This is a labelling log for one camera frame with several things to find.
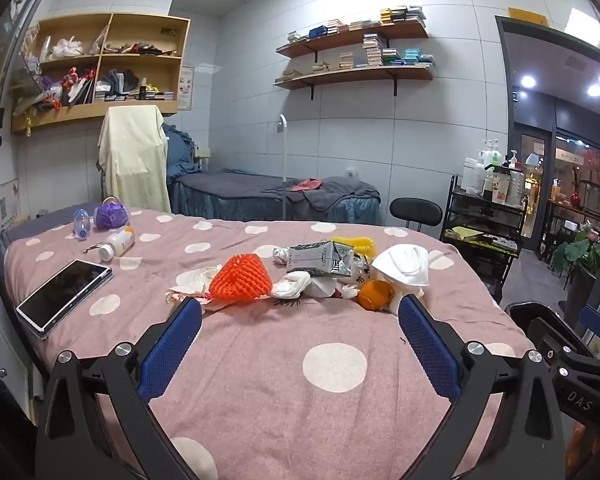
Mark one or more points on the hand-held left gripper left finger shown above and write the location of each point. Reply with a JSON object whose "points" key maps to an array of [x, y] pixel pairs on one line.
{"points": [[172, 342]]}

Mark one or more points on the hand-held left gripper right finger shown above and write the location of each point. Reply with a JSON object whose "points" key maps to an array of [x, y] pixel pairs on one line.
{"points": [[427, 350]]}

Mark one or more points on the orange fruit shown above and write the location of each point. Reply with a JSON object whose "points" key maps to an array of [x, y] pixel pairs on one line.
{"points": [[372, 294]]}

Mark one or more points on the large white tissue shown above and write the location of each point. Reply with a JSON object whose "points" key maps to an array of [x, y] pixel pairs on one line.
{"points": [[402, 262]]}

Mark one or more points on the orange foam fruit net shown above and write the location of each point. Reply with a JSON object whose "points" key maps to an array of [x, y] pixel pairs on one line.
{"points": [[240, 277]]}

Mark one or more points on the clear printed plastic wrapper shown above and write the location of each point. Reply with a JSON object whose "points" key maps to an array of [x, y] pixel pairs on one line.
{"points": [[330, 287]]}

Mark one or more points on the yellow foam net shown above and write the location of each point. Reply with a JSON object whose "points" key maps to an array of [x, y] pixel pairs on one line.
{"points": [[360, 245]]}

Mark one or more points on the small white wrapper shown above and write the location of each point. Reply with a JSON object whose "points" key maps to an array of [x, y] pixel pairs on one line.
{"points": [[281, 255]]}

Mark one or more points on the grey drink carton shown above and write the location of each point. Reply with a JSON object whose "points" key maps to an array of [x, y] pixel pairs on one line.
{"points": [[315, 257]]}

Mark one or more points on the dark planter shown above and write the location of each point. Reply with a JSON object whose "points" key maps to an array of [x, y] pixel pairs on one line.
{"points": [[580, 295]]}

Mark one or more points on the green leafy plant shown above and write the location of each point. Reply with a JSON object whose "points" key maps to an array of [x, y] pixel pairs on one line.
{"points": [[577, 252]]}

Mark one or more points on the black trolley cart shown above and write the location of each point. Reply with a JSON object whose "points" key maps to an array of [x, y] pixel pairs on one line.
{"points": [[480, 265]]}

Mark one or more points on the white flat box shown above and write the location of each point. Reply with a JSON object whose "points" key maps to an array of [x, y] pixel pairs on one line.
{"points": [[500, 241]]}

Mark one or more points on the dark display table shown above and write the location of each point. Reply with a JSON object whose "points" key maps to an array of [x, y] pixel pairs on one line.
{"points": [[580, 215]]}

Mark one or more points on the pink polka dot blanket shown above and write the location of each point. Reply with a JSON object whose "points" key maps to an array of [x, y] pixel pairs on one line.
{"points": [[280, 320]]}

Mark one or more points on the yellow pad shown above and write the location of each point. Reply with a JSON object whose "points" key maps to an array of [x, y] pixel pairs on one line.
{"points": [[462, 233]]}

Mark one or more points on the white pill bottle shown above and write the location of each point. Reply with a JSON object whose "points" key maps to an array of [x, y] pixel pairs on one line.
{"points": [[116, 244]]}

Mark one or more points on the black hair clip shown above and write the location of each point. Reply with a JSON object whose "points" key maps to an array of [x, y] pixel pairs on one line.
{"points": [[94, 249]]}

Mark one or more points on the white tablet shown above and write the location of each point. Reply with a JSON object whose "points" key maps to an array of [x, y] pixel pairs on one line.
{"points": [[60, 295]]}

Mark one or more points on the red vase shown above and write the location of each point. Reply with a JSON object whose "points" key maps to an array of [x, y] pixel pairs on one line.
{"points": [[575, 200]]}

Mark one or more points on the glass double door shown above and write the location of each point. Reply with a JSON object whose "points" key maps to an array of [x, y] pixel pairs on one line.
{"points": [[534, 185]]}

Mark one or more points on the paper cup with red print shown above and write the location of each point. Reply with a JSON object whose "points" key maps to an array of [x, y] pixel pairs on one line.
{"points": [[501, 185]]}

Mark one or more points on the purple pouch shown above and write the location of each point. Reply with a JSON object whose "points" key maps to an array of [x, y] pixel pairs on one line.
{"points": [[111, 216]]}

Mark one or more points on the black stool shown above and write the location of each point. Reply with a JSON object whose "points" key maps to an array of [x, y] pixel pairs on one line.
{"points": [[415, 209]]}

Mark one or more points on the massage bed with blue skirt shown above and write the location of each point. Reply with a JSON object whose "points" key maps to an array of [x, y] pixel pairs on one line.
{"points": [[220, 200]]}

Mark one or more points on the clear blue water bottle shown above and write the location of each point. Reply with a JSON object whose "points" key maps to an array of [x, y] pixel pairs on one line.
{"points": [[81, 222]]}

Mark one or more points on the cluster of toiletry bottles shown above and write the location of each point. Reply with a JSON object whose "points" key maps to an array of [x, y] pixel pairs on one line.
{"points": [[480, 170]]}

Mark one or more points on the pale hanging lamp shade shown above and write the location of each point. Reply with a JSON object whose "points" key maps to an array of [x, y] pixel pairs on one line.
{"points": [[531, 160]]}

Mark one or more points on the grey blanket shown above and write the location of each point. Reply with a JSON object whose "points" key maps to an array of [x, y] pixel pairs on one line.
{"points": [[340, 192]]}

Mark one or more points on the cream cloth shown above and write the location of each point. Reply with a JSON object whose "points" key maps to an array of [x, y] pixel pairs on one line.
{"points": [[130, 160]]}

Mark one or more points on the blue cloth pile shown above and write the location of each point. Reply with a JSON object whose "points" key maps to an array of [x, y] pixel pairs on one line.
{"points": [[177, 152]]}

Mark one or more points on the red cloth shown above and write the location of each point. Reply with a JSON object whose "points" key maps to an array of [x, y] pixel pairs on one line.
{"points": [[305, 185]]}

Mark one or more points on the row of small boxes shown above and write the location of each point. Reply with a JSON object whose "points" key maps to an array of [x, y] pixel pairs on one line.
{"points": [[145, 95]]}

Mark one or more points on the pile of dark clothes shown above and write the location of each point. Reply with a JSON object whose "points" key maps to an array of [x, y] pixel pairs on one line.
{"points": [[122, 80]]}

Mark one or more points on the pile of assorted accessories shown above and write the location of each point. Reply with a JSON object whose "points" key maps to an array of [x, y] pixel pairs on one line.
{"points": [[140, 49]]}

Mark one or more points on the white plastic bag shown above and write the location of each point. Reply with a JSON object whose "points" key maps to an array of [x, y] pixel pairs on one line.
{"points": [[66, 49]]}

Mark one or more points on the stacks of coloured card boxes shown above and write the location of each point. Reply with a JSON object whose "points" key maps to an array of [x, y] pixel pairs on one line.
{"points": [[400, 14]]}

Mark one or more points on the small white wall notice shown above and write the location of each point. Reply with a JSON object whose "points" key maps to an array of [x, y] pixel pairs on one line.
{"points": [[5, 207]]}

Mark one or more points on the wooden wall cabinet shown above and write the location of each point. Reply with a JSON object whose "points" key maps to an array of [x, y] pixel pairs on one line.
{"points": [[105, 107]]}

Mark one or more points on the wall poster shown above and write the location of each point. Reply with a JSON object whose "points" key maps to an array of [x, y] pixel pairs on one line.
{"points": [[186, 87]]}

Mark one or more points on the wooden wall shelf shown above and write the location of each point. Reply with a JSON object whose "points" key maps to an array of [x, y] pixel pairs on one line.
{"points": [[355, 32], [355, 76]]}

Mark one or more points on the yellow wall sign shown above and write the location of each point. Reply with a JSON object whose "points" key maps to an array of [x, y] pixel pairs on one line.
{"points": [[527, 16]]}

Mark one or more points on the wall shelves with books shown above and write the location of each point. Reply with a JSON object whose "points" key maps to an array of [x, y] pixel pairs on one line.
{"points": [[374, 50]]}

